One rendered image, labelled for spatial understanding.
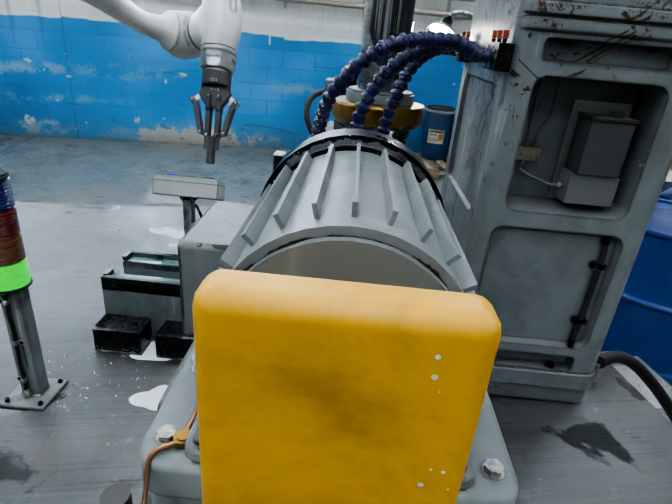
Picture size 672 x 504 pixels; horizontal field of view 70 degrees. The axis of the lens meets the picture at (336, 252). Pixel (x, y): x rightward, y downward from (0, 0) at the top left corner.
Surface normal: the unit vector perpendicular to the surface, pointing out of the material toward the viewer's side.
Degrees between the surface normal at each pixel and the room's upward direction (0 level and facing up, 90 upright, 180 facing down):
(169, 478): 90
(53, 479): 0
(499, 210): 90
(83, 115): 90
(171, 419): 0
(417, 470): 90
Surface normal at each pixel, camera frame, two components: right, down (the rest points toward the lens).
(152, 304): -0.06, 0.41
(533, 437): 0.08, -0.91
